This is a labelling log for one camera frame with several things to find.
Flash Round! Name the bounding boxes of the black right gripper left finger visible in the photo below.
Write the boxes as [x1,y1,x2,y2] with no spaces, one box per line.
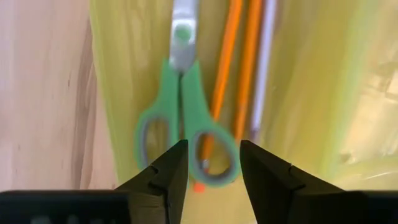
[0,139,189,224]

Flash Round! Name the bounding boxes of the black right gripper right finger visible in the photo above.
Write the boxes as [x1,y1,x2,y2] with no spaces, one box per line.
[239,139,398,224]

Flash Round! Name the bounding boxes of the green handled scissors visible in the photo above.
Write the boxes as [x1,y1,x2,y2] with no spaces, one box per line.
[134,0,242,188]

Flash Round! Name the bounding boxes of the purple pen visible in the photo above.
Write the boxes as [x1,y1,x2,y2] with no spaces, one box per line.
[250,0,277,134]

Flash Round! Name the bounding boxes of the orange pen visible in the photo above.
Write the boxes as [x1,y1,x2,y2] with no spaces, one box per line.
[233,0,264,144]

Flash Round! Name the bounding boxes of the orange pencil with eraser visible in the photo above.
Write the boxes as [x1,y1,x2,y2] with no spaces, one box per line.
[192,0,244,192]

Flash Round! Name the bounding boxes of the yellow translucent plastic case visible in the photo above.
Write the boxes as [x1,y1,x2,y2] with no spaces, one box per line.
[90,0,398,224]

